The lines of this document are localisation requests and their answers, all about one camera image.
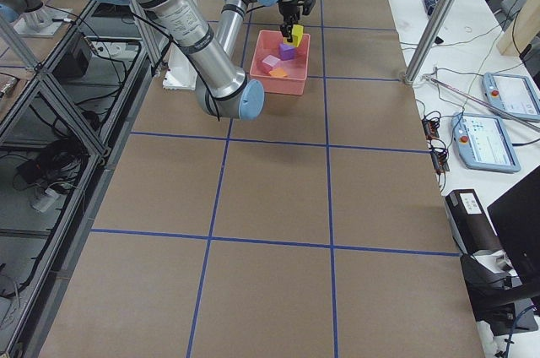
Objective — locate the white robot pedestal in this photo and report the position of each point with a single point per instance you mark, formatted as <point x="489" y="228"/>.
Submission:
<point x="180" y="74"/>

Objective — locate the upper teach pendant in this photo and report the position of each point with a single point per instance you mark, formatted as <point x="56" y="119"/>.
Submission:
<point x="514" y="94"/>

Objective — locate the purple foam block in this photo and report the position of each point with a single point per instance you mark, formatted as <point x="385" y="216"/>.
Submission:
<point x="286" y="52"/>

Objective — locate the teach pendant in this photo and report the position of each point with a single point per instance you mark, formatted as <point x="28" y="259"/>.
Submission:
<point x="514" y="94"/>
<point x="483" y="143"/>

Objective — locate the black monitor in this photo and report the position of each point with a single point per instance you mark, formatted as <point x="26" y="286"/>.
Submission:
<point x="515" y="217"/>

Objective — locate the blue black tool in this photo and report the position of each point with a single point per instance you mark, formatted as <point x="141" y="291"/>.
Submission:
<point x="429" y="7"/>

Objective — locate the black box with label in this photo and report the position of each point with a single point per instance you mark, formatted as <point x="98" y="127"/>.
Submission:
<point x="470" y="225"/>

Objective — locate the yellow foam block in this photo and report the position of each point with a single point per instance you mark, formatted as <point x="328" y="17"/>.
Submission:
<point x="297" y="35"/>

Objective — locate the small circuit board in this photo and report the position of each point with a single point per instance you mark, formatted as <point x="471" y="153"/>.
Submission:
<point x="431" y="128"/>

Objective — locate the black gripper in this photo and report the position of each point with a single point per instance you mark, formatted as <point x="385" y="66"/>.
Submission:
<point x="290" y="12"/>

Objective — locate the aluminium frame post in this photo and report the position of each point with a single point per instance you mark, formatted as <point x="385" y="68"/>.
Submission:
<point x="427" y="40"/>

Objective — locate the pink foam block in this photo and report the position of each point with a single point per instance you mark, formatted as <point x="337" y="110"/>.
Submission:
<point x="269" y="63"/>

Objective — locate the lower teach pendant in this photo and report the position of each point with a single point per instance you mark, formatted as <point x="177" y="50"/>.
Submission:
<point x="483" y="143"/>

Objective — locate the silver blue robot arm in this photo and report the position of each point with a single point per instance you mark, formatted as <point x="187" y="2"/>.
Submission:
<point x="223" y="89"/>
<point x="31" y="18"/>

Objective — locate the orange foam block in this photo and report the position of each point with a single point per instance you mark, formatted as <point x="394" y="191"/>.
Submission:
<point x="278" y="73"/>

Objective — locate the pink plastic bin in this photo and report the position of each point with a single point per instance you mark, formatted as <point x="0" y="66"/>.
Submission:
<point x="297" y="69"/>

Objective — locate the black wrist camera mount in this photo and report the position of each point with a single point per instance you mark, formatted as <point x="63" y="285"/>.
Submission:
<point x="306" y="6"/>

